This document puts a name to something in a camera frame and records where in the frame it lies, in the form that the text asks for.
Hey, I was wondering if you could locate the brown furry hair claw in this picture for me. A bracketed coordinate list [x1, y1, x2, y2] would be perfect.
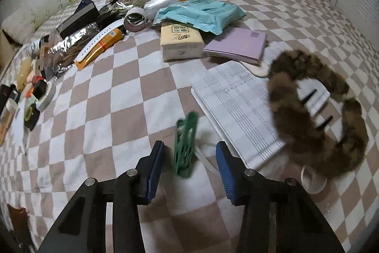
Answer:
[266, 49, 370, 181]

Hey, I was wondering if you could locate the white bottle orange cap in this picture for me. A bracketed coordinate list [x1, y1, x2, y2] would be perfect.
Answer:
[144, 0, 188, 19]

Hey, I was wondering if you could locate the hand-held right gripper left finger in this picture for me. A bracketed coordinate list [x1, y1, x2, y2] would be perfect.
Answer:
[37, 140, 166, 253]

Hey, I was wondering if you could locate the small round cup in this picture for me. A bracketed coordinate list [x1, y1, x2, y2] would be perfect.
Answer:
[300, 166, 328, 194]

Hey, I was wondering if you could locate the purple notebook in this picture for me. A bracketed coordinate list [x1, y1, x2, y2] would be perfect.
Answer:
[203, 27, 267, 65]

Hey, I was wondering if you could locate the teal cloth mask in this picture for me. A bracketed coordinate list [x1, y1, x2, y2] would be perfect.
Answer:
[152, 0, 247, 36]

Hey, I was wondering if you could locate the gold and silver bottle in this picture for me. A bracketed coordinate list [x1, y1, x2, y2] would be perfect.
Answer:
[0, 98, 19, 127]

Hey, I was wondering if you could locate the cream tissue pack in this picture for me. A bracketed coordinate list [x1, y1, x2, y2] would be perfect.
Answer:
[160, 24, 208, 61]

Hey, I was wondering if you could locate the orange tube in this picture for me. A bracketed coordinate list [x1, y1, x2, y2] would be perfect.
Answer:
[75, 28, 124, 71]

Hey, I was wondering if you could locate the green plastic clip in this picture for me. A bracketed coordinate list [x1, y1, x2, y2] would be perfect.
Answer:
[174, 111, 199, 179]

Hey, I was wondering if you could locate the yellow translucent block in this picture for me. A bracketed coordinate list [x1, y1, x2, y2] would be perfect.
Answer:
[16, 59, 33, 90]

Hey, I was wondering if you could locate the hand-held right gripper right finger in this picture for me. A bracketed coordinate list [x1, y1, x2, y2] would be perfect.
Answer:
[216, 140, 345, 253]

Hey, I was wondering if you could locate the white tape roll silver core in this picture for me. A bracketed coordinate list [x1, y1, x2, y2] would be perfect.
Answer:
[123, 6, 149, 32]

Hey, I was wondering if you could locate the small white slotted box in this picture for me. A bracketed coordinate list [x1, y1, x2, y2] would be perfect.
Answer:
[31, 59, 45, 77]

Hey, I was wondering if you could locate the black glossy box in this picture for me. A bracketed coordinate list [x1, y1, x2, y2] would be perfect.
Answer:
[0, 84, 21, 108]

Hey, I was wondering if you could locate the black square case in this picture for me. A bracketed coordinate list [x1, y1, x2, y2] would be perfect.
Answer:
[24, 103, 40, 130]

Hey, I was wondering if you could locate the white plastic strip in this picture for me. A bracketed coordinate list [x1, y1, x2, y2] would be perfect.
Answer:
[194, 143, 221, 179]

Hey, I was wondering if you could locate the blue grey box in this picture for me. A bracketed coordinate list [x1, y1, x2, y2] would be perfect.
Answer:
[79, 0, 97, 13]

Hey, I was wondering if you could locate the wide white tape roll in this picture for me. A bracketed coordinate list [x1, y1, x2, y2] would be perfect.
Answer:
[31, 81, 57, 111]

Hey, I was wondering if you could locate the white pillow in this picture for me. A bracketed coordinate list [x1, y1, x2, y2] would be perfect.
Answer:
[1, 5, 39, 44]

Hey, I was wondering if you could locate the stack of ruled paper sheets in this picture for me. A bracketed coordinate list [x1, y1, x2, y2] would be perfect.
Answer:
[189, 60, 330, 170]

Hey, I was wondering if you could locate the white cylinder bottle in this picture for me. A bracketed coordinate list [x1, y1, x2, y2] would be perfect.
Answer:
[28, 38, 49, 59]

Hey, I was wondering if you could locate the checkered blanket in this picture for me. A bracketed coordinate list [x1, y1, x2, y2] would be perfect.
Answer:
[0, 0, 379, 253]

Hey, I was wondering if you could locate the white perforated strap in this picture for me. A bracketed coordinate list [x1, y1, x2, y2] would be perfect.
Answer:
[76, 19, 125, 61]

